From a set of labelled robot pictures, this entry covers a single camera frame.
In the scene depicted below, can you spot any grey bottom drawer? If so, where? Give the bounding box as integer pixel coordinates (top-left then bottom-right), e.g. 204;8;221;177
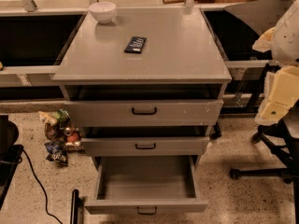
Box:
85;156;207;215

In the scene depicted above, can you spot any grey drawer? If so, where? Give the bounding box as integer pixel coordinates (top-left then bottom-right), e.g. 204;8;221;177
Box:
65;100;223;127
85;156;207;215
81;137;209;157

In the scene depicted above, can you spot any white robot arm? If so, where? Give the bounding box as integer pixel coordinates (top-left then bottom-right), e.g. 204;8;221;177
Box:
252;0;299;126

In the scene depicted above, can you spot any grey drawer cabinet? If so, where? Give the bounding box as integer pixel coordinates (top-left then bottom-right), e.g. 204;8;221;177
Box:
51;6;233;170

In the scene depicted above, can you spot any grey top drawer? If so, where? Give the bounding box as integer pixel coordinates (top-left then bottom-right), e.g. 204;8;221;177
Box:
65;100;223;127

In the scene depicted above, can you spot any grey middle drawer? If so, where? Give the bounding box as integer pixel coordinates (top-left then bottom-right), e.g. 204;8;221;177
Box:
81;137;209;157

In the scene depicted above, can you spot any black office chair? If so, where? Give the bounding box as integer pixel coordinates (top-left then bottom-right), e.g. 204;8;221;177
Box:
223;0;299;224

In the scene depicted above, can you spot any wooden rolling pin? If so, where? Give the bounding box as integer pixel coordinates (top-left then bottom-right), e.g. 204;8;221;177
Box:
163;0;199;5

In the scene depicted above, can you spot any dark blue snack packet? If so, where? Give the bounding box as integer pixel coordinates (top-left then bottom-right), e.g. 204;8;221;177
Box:
124;36;147;53

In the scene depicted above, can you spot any white bowl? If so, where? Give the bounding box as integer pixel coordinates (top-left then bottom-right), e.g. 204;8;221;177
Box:
89;2;117;23

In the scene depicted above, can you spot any pile of snack bags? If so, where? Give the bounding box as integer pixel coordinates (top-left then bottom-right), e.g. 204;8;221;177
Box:
38;108;83;165

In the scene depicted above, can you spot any black equipment base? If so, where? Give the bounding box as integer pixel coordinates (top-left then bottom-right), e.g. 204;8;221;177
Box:
0;115;23;209

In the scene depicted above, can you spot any black post on floor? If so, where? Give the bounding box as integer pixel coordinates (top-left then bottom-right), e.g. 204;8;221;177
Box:
70;189;83;224

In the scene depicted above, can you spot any black power cable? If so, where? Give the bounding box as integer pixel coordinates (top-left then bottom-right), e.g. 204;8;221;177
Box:
21;148;64;224

